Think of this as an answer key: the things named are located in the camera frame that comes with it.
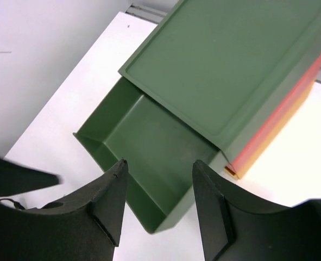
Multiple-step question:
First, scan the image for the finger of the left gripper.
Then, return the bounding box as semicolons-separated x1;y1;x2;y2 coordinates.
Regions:
0;158;61;197

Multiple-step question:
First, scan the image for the green top drawer unit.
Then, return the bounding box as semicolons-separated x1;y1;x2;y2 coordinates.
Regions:
120;1;321;162

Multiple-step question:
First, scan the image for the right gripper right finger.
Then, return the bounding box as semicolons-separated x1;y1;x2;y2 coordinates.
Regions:
192;160;321;260

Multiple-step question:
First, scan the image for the green top drawer tray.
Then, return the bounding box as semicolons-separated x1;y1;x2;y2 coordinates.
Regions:
75;78;218;234

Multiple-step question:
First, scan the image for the orange drawer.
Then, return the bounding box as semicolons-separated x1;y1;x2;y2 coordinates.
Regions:
225;54;321;178

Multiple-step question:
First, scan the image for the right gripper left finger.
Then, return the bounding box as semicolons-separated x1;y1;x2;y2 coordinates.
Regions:
0;159;128;260

